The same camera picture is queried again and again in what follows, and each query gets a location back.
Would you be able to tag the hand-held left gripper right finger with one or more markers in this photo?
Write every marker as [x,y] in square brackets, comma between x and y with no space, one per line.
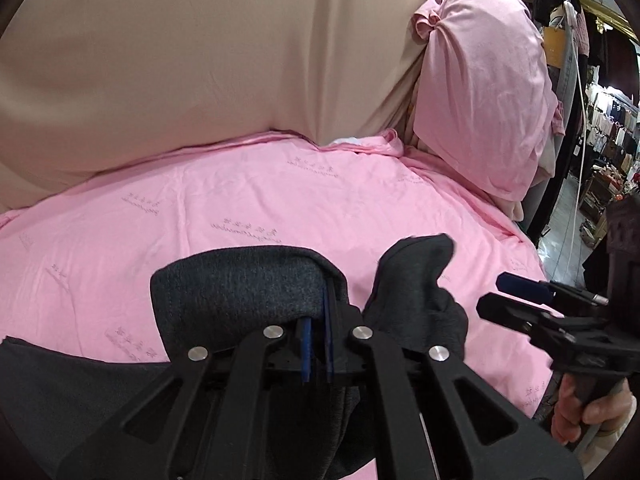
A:
[328,350]

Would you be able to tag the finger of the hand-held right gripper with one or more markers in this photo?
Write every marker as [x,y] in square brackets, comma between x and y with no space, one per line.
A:
[522,287]
[505,310]

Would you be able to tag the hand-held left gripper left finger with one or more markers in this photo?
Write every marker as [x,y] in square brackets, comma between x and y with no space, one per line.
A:
[305,355]

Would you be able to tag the dark grey pants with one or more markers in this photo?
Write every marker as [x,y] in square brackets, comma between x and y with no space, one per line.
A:
[240,280]

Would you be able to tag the person's right hand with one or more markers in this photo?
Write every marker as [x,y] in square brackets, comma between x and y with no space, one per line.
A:
[565,410]

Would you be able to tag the pink printed bed sheet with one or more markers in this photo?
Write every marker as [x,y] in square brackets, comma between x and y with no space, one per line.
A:
[250,195]

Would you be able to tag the rack of hanging clothes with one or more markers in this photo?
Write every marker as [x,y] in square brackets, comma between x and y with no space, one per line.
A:
[612,125]

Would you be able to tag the pink pillow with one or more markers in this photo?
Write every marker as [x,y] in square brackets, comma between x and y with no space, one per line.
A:
[480,85]

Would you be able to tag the white cloth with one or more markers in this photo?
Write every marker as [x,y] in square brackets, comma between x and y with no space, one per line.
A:
[347,141]

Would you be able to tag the brown paper bag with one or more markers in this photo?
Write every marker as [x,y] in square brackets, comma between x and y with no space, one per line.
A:
[559,46]

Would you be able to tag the beige padded headboard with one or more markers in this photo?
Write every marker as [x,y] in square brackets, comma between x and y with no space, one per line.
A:
[200,60]

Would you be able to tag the black bed frame post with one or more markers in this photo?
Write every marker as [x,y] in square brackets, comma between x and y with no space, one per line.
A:
[547,195]

